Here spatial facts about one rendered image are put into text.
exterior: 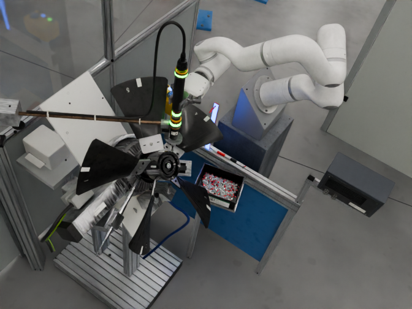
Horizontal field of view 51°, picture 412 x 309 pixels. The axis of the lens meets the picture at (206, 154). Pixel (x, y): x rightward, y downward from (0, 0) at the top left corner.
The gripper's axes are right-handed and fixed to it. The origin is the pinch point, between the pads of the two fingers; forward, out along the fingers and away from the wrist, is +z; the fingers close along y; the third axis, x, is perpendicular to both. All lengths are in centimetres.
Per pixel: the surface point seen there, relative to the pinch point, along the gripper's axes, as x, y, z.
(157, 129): -16.9, 5.7, 3.2
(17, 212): -81, 56, 42
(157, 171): -23.7, -4.0, 15.0
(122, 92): -7.7, 23.0, 3.3
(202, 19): -143, 120, -233
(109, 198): -35.7, 7.5, 30.1
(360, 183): -23, -71, -31
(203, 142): -29.6, -7.7, -13.1
